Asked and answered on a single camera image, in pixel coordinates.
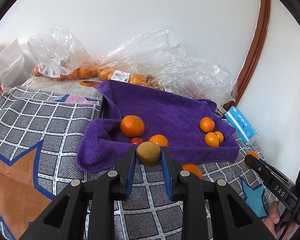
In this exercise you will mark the white plastic shopping bag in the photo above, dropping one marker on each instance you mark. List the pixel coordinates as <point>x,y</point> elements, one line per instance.
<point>12,67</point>

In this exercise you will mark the small red tomato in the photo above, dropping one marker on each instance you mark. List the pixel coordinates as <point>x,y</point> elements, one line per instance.
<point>136,141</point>

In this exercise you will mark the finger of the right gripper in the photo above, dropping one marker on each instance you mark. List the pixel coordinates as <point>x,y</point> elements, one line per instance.
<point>273,179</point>

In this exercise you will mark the small orange fruit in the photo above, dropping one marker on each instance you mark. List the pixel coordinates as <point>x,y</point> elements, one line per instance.
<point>220,136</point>

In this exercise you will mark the clear bag of kumquats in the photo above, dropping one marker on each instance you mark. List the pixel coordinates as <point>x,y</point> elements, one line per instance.
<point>141,57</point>

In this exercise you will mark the oval orange kumquat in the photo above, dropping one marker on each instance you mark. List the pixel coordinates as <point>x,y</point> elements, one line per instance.
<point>211,140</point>

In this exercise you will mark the yellow-green round fruit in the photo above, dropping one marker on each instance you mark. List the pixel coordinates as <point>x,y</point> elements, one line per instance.
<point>148,153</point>

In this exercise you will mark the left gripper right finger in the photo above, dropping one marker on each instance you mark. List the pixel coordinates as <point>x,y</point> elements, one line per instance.
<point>210,209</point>

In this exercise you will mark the clear bag of tangerines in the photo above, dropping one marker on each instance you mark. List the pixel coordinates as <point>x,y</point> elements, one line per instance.
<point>60,55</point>

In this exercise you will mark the blue tissue pack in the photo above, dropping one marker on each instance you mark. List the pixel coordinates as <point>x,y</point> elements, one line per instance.
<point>243,127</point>

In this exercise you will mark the large orange mandarin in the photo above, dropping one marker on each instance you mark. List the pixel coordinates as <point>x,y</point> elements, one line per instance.
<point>132,126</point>
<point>194,169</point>

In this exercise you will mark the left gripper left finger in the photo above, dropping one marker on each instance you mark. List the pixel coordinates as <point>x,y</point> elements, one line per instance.
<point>64,217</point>

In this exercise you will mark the small orange tangerine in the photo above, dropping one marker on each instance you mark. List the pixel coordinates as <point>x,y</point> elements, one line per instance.
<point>207,124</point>

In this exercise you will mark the large crumpled clear bag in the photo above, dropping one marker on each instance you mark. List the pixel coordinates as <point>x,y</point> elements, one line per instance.
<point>171,63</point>

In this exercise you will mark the brown wooden door frame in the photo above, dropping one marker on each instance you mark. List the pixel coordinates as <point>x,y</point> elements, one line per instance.
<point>254,52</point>

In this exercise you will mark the small orange with stem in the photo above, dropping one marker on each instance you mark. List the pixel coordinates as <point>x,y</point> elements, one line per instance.
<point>159,139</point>

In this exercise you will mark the purple towel lined tray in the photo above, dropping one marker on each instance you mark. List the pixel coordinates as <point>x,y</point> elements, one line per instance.
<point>176,117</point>

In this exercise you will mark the person's right hand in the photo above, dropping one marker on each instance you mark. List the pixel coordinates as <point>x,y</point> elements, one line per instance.
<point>273,218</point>

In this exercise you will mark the grey checked table cloth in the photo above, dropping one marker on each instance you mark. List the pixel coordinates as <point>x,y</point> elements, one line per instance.
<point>40,135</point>

